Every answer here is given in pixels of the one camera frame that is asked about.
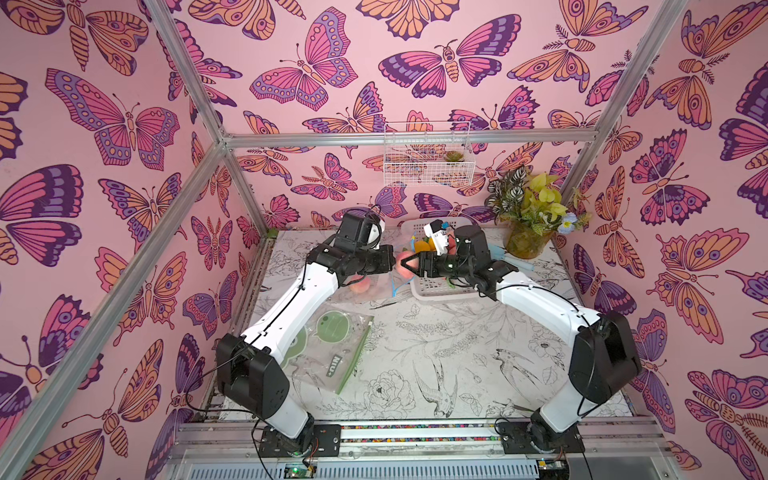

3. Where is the aluminium frame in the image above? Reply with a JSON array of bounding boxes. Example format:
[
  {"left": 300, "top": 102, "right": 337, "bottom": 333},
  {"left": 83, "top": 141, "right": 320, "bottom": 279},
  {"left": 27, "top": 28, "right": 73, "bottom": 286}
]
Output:
[{"left": 1, "top": 1, "right": 687, "bottom": 479}]

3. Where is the clear green-zipper zip-top bag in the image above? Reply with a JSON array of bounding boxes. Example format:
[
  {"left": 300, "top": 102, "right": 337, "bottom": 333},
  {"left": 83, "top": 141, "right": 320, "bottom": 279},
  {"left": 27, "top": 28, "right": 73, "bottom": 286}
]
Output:
[{"left": 281, "top": 305, "right": 374, "bottom": 394}]

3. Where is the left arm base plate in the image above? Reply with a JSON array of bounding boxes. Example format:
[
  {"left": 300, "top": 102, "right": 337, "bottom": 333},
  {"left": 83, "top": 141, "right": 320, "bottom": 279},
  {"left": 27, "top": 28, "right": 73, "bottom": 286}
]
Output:
[{"left": 257, "top": 424, "right": 342, "bottom": 458}]

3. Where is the pink plastic basket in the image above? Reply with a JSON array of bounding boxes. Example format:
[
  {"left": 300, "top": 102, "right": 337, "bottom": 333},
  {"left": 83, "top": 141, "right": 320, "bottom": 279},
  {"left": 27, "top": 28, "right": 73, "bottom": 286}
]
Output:
[{"left": 402, "top": 219, "right": 509, "bottom": 302}]

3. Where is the clear blue-zipper zip-top bag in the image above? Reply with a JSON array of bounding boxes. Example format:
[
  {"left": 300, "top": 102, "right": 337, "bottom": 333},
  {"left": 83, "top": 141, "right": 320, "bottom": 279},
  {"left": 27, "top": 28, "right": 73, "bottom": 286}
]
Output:
[{"left": 331, "top": 230, "right": 411, "bottom": 303}]

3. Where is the yellow peach left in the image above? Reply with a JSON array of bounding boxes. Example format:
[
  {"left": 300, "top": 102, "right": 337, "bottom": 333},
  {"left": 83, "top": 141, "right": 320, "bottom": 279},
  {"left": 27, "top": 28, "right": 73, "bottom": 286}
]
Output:
[{"left": 413, "top": 240, "right": 431, "bottom": 253}]

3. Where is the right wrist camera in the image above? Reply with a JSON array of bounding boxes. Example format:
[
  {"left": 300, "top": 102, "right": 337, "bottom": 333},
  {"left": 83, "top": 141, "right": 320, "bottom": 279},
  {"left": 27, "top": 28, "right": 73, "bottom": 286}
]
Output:
[{"left": 423, "top": 220, "right": 457, "bottom": 255}]

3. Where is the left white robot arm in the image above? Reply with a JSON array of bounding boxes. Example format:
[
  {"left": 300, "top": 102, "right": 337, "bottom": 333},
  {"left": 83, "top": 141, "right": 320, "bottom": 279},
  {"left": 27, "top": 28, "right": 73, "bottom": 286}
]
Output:
[{"left": 216, "top": 209, "right": 395, "bottom": 444}]

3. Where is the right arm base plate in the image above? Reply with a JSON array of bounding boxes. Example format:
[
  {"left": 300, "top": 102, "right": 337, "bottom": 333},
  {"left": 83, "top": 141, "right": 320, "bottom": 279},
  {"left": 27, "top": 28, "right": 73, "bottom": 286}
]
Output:
[{"left": 494, "top": 419, "right": 585, "bottom": 455}]

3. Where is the potted artificial plant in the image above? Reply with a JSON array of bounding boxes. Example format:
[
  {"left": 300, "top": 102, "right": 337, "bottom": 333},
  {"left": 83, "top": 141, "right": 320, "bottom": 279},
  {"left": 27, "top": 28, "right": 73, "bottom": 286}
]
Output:
[{"left": 485, "top": 166, "right": 592, "bottom": 260}]

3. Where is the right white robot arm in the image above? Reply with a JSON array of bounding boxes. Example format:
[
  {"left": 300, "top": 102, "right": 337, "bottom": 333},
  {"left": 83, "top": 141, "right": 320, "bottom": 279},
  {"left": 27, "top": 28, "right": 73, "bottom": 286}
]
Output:
[{"left": 395, "top": 220, "right": 642, "bottom": 452}]

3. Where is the pink peach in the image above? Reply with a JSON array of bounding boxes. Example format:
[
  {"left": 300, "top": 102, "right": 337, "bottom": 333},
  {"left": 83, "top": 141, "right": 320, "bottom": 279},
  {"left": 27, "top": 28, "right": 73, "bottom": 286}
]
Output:
[
  {"left": 394, "top": 260, "right": 415, "bottom": 280},
  {"left": 348, "top": 277, "right": 371, "bottom": 294}
]

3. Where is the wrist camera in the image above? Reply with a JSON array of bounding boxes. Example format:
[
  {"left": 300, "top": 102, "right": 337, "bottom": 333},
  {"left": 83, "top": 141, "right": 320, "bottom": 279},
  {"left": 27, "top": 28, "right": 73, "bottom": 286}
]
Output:
[
  {"left": 423, "top": 220, "right": 457, "bottom": 255},
  {"left": 366, "top": 215, "right": 385, "bottom": 249}
]

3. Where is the white wire wall basket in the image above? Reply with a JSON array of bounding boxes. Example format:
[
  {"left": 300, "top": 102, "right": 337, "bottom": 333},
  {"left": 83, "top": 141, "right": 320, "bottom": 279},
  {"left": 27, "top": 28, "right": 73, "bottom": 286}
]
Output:
[{"left": 380, "top": 129, "right": 476, "bottom": 189}]

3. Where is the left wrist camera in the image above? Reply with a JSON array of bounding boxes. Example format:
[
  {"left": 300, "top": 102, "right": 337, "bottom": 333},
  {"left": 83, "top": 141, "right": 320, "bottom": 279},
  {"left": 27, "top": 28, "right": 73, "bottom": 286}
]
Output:
[{"left": 366, "top": 215, "right": 385, "bottom": 249}]

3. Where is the light blue scoop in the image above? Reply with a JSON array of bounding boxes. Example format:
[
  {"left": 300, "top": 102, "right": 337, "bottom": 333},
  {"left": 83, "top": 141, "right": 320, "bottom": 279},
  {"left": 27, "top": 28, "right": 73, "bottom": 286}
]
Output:
[{"left": 489, "top": 244, "right": 535, "bottom": 272}]

